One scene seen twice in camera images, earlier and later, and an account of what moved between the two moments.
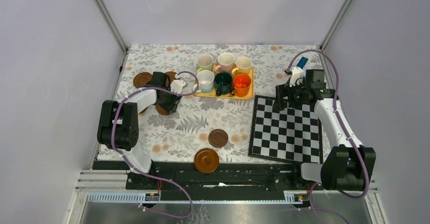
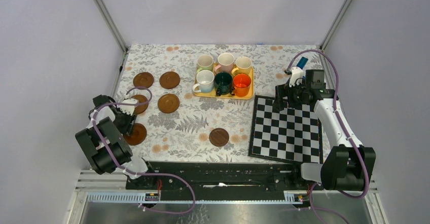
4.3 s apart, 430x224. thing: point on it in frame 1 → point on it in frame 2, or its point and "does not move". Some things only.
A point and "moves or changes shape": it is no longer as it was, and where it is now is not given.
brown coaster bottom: (206, 160) moves or changes shape
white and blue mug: (206, 81) does not move
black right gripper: (283, 90) does not move
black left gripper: (172, 106) → (127, 128)
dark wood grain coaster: (218, 138) does not move
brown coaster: (171, 74) does not move
